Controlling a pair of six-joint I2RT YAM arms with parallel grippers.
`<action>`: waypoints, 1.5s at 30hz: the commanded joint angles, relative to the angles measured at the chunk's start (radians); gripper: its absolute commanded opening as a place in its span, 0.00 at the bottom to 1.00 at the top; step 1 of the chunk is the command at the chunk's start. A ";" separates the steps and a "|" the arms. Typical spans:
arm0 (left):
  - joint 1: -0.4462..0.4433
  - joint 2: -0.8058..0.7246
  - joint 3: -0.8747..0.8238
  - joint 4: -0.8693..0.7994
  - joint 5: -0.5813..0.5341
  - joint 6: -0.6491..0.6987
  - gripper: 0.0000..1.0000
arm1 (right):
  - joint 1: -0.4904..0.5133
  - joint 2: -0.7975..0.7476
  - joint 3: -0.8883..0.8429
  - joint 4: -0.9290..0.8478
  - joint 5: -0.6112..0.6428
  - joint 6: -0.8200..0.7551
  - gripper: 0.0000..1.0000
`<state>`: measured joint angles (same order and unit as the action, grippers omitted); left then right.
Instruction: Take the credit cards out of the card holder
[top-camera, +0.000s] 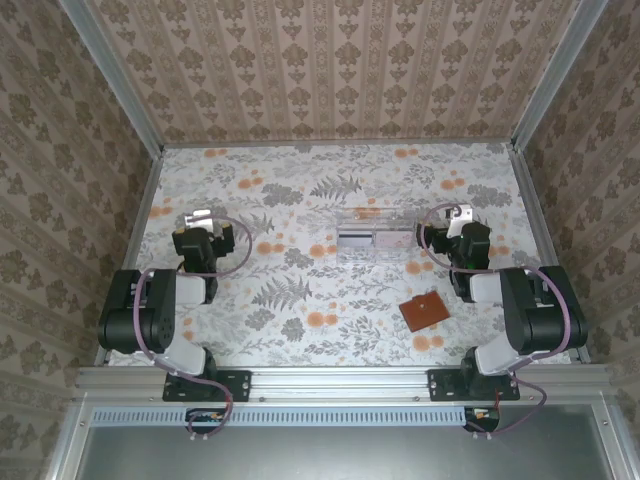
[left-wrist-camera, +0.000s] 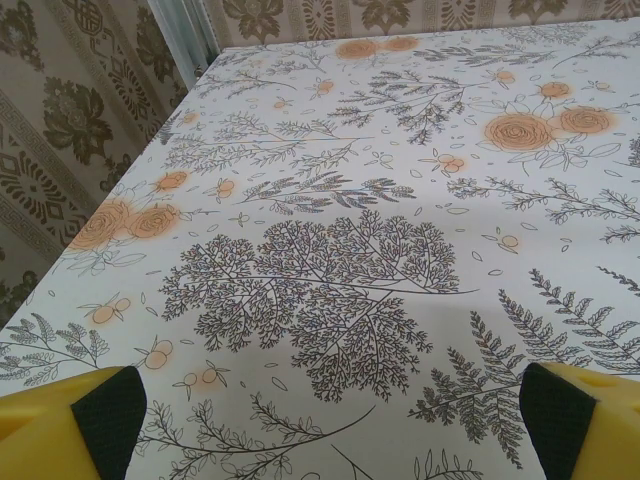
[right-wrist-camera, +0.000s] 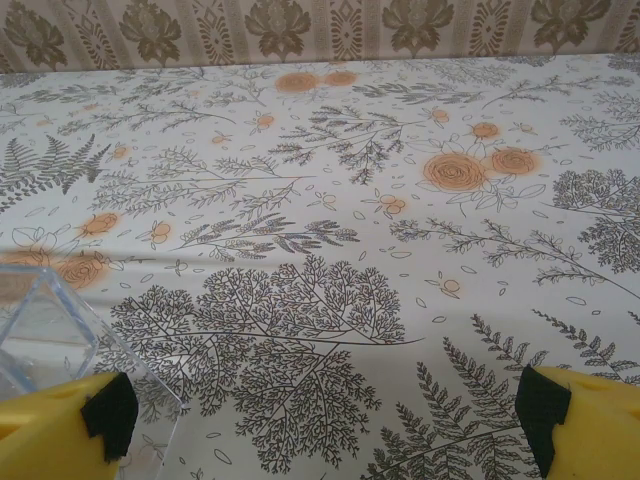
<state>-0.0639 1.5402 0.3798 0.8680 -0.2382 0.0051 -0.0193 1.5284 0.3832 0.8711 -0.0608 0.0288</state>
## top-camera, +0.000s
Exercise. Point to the brown leather card holder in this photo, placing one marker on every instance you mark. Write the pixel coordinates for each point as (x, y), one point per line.
(422, 311)

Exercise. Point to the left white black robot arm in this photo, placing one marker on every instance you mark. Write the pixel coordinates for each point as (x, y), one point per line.
(130, 320)

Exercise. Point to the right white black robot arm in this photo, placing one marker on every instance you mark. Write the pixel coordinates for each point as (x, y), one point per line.
(545, 320)

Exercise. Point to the pink blossom plastic card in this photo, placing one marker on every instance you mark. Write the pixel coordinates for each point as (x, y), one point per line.
(393, 239)

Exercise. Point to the grey plastic card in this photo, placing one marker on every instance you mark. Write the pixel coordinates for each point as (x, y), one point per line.
(355, 240)

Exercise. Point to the clear acrylic organizer box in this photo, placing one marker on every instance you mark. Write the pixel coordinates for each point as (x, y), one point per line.
(372, 257)

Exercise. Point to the grey metal sheet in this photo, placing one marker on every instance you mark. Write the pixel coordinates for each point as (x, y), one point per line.
(325, 455)

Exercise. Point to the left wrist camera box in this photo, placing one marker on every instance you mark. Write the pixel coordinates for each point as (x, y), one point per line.
(199, 220)

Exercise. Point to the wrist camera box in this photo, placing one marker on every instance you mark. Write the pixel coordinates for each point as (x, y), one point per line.
(460, 220)
(199, 220)

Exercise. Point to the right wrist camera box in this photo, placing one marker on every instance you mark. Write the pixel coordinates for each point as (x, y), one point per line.
(460, 220)

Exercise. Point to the aluminium frame rail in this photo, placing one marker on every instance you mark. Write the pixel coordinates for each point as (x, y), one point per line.
(67, 445)
(617, 445)
(138, 235)
(541, 235)

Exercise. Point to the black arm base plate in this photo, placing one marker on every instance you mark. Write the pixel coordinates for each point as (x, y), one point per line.
(442, 385)
(235, 385)

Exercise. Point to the aluminium frame post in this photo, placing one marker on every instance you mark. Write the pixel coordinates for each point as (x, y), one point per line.
(120, 82)
(552, 82)

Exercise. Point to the aluminium mounting rail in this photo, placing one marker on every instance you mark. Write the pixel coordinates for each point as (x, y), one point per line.
(340, 385)

